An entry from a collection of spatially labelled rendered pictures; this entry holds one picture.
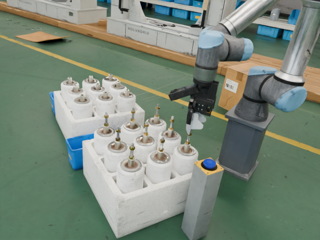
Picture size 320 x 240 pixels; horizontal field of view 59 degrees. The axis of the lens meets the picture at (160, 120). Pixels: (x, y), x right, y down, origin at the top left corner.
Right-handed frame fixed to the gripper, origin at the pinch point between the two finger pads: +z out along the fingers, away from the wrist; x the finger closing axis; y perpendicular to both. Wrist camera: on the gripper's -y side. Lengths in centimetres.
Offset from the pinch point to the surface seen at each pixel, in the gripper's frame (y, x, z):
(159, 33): -84, 208, 12
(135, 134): -21.8, 2.7, 10.7
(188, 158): 2.5, -4.1, 10.1
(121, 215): -12.7, -27.8, 23.7
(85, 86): -67, 37, 12
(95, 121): -48, 15, 18
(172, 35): -68, 205, 10
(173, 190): 0.5, -12.1, 20.0
